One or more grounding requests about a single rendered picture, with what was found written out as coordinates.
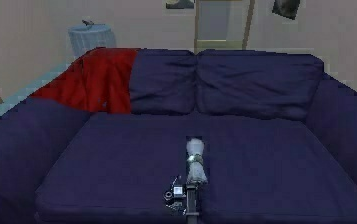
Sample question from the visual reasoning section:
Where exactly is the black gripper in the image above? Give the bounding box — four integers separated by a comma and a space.
163, 188, 187, 214

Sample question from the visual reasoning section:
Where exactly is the white rolled paper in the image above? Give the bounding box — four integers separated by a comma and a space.
185, 137, 209, 185

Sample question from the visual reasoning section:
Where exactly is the navy blue sofa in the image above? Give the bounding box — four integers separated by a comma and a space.
0, 48, 357, 224

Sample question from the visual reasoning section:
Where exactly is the red blanket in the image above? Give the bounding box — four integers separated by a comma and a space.
30, 47, 141, 114

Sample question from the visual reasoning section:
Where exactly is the wooden framed mirror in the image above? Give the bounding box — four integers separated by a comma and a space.
193, 0, 256, 54

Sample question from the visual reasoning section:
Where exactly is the dark framed wall picture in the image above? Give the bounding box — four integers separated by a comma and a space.
165, 0, 196, 10
271, 0, 302, 21

